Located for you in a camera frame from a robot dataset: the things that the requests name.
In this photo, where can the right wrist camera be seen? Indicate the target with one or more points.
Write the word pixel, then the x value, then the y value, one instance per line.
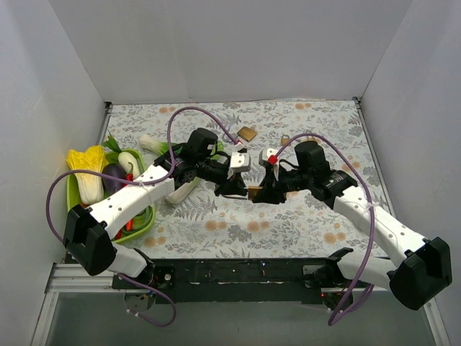
pixel 268 159

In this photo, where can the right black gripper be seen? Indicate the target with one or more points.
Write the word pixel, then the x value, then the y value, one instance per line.
pixel 271 186

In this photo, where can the bok choy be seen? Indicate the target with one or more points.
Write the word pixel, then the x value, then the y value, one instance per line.
pixel 153 144

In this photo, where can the green plastic tray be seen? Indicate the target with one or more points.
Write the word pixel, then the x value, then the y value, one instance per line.
pixel 74 198

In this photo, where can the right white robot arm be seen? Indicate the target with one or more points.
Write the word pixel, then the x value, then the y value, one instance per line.
pixel 416 268

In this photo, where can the medium brass padlock with keys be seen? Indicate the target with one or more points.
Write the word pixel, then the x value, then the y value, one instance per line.
pixel 251 193

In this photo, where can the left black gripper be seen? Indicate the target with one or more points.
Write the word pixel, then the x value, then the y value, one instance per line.
pixel 230 182

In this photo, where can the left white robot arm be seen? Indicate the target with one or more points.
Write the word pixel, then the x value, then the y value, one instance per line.
pixel 90 231

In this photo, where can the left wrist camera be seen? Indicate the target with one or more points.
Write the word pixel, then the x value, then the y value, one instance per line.
pixel 240 160

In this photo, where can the napa cabbage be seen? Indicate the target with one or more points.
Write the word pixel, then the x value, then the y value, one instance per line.
pixel 182 192

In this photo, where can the floral table mat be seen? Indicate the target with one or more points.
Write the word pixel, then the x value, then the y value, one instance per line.
pixel 206 226

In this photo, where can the small brass padlock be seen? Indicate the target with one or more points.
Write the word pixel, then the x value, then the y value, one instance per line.
pixel 285 140

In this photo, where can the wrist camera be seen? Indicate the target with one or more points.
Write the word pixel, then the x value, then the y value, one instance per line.
pixel 268 159
pixel 240 160

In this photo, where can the large brass padlock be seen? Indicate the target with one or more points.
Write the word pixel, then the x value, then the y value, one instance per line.
pixel 243 133

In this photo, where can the purple eggplant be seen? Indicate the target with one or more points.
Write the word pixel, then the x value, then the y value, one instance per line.
pixel 113 170

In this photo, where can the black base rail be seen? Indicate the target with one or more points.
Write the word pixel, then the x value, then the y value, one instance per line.
pixel 245 280

